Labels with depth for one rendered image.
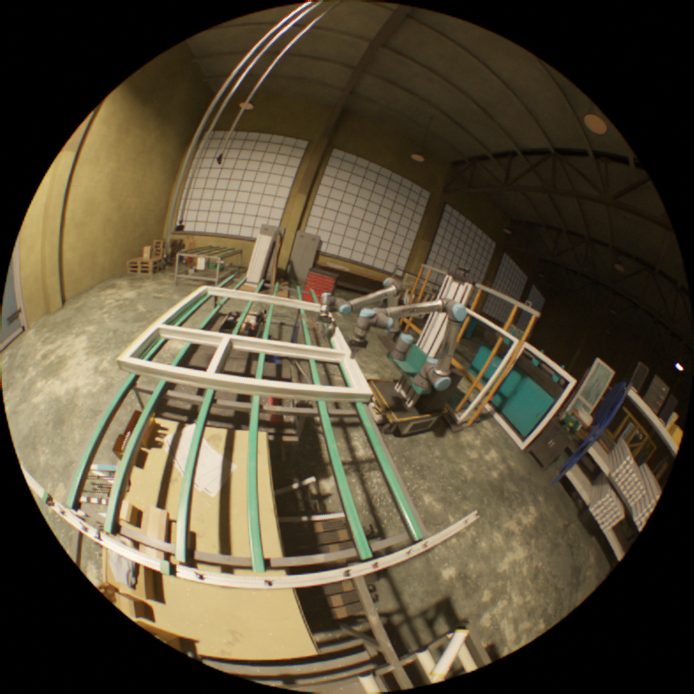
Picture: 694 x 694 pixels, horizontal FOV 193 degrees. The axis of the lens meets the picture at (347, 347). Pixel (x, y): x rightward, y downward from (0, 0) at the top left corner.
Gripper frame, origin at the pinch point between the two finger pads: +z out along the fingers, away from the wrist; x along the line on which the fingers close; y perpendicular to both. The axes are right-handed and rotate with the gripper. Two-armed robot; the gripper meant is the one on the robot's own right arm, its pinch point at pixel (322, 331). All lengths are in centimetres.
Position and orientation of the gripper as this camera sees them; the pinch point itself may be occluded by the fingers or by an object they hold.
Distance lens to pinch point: 170.2
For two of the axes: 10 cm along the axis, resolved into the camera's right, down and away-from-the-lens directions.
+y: 3.7, -1.2, -9.2
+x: 9.3, 1.1, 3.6
